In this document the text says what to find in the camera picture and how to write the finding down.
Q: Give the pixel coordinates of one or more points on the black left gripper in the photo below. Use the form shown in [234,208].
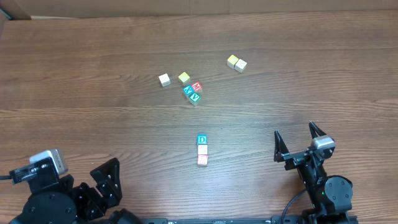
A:
[83,193]

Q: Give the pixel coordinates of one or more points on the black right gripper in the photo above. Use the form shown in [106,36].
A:
[298,157]

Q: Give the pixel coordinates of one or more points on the plain cream wooden block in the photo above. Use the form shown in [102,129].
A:
[202,149]

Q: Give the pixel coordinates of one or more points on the blue D wooden block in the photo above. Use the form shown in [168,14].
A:
[202,139]

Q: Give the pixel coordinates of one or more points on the red Y wooden block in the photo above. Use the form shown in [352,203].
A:
[202,160]

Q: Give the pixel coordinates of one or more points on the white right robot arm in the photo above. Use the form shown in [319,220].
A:
[330,195]

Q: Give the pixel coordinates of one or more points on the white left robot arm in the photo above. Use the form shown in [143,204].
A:
[40,214]

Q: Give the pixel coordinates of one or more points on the yellow top wooden block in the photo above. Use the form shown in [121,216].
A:
[231,61]

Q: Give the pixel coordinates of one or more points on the green V wooden block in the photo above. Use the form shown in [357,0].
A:
[194,98]

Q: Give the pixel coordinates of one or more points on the red M wooden block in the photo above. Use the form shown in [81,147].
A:
[197,87]

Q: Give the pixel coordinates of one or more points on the white picture wooden block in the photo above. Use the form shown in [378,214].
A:
[164,80]

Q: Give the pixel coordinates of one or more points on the blue X wooden block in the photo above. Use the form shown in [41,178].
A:
[188,91]

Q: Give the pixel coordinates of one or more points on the yellow ring wooden block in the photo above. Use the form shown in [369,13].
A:
[240,65]

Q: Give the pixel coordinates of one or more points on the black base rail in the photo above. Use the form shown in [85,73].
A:
[276,219]

